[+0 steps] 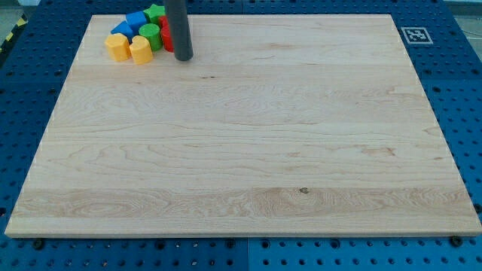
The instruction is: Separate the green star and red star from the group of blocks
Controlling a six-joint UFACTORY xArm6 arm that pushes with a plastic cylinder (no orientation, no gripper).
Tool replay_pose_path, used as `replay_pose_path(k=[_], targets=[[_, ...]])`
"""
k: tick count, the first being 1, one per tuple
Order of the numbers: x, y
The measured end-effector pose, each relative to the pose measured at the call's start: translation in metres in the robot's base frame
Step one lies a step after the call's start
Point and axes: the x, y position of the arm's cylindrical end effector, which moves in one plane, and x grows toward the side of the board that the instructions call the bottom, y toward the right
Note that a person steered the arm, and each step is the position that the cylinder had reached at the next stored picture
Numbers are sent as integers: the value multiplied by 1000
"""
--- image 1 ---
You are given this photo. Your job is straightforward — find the red star block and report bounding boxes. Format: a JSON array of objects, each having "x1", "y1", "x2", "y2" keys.
[{"x1": 158, "y1": 15, "x2": 169, "y2": 29}]

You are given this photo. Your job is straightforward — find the green star block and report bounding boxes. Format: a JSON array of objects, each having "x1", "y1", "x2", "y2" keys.
[{"x1": 143, "y1": 4, "x2": 166, "y2": 25}]

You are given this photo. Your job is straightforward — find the wooden board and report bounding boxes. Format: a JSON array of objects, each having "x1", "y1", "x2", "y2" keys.
[{"x1": 5, "y1": 14, "x2": 481, "y2": 238}]

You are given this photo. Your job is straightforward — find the red cylinder block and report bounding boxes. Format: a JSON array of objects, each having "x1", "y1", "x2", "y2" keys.
[{"x1": 160, "y1": 26, "x2": 174, "y2": 53}]

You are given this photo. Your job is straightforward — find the yellow heart block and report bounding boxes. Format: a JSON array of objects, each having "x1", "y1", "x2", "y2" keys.
[{"x1": 130, "y1": 35, "x2": 154, "y2": 65}]

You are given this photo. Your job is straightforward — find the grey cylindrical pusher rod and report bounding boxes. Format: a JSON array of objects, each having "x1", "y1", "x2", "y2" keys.
[{"x1": 163, "y1": 0, "x2": 194, "y2": 61}]

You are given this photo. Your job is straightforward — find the green cylinder block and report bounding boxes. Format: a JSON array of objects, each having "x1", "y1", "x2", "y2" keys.
[{"x1": 139, "y1": 23, "x2": 163, "y2": 51}]

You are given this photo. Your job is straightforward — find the yellow hexagon block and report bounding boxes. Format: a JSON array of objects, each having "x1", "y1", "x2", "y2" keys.
[{"x1": 104, "y1": 33, "x2": 130, "y2": 62}]

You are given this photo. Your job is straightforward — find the blue cube block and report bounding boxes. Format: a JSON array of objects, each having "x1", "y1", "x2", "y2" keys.
[{"x1": 126, "y1": 11, "x2": 147, "y2": 34}]

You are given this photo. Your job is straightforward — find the blue triangular block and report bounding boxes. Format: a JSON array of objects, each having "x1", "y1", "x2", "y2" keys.
[{"x1": 110, "y1": 21, "x2": 134, "y2": 43}]

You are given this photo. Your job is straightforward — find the white fiducial marker tag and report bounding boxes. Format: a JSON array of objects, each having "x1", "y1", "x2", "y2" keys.
[{"x1": 401, "y1": 26, "x2": 433, "y2": 44}]

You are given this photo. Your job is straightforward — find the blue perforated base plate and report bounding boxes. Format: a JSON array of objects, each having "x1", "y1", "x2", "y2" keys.
[{"x1": 1, "y1": 0, "x2": 481, "y2": 270}]

